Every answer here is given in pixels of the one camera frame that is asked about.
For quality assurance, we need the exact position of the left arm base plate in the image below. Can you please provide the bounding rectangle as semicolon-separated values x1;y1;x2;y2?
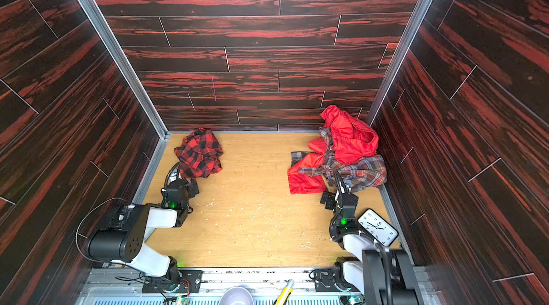
142;269;204;294

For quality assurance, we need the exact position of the red black checkered cloth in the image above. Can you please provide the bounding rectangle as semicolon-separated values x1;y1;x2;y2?
174;128;223;179

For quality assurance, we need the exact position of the yellow handled tool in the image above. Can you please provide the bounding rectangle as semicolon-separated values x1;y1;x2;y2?
274;279;295;305

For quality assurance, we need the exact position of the grey red plaid shirt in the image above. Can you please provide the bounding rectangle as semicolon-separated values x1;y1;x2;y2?
287;128;387;194

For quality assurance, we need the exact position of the thin black cable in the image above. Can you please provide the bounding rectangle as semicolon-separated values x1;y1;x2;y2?
74;197;130;263

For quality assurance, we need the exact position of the red jacket cloth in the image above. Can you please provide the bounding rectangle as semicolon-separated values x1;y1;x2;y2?
287;104;380;195

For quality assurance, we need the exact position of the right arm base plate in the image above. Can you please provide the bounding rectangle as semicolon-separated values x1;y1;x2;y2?
309;268;343;293

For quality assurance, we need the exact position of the white square clock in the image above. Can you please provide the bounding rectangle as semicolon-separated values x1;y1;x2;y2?
358;209;399;247

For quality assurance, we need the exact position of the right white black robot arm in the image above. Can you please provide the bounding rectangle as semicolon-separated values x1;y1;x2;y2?
322;171;424;304

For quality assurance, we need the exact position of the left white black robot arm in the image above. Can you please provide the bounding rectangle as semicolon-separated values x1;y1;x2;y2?
87;162;200;294

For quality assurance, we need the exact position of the grey round bowl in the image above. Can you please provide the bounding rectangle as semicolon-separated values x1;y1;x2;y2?
218;286;254;305

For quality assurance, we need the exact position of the black corrugated cable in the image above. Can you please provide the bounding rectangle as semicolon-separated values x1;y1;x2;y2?
334;169;397;305

